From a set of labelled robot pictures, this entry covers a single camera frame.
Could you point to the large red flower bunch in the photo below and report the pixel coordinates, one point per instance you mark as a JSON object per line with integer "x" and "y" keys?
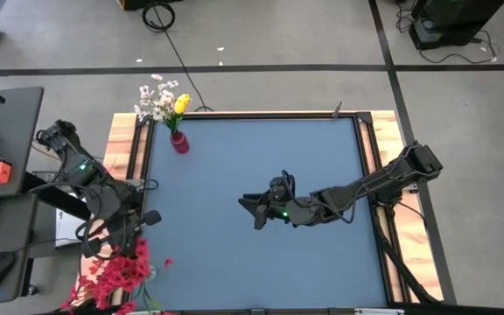
{"x": 112, "y": 277}

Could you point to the black power brick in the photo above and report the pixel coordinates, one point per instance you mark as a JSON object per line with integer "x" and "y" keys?
{"x": 44, "y": 176}

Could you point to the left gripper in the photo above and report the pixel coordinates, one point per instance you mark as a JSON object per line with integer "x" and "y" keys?
{"x": 118, "y": 229}

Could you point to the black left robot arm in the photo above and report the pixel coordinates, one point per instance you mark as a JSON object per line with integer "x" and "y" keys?
{"x": 70, "y": 151}

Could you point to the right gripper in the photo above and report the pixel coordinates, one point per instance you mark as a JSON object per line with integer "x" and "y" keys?
{"x": 291, "y": 207}

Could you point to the black aluminium table frame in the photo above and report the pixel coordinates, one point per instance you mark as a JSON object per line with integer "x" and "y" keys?
{"x": 256, "y": 116}

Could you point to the white table bracket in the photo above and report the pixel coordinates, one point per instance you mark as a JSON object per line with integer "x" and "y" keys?
{"x": 379, "y": 312}

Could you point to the yellow artificial tulip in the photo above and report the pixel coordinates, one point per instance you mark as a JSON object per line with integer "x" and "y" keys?
{"x": 184, "y": 98}
{"x": 179, "y": 108}

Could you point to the red glass vase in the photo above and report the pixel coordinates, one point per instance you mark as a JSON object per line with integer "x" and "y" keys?
{"x": 179, "y": 143}

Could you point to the black floor equipment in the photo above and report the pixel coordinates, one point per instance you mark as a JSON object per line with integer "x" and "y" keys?
{"x": 453, "y": 17}

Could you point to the silver mounting plate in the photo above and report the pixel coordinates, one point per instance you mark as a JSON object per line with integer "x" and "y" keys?
{"x": 411, "y": 188}

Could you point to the black cart base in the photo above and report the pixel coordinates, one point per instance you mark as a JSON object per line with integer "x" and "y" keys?
{"x": 147, "y": 3}

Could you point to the white paper pad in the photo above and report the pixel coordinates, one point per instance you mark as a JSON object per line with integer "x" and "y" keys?
{"x": 66, "y": 227}

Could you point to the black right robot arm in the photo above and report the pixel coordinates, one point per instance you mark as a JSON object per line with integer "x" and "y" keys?
{"x": 379, "y": 184}

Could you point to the grey desk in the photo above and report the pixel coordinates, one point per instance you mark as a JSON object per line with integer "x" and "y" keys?
{"x": 11, "y": 118}

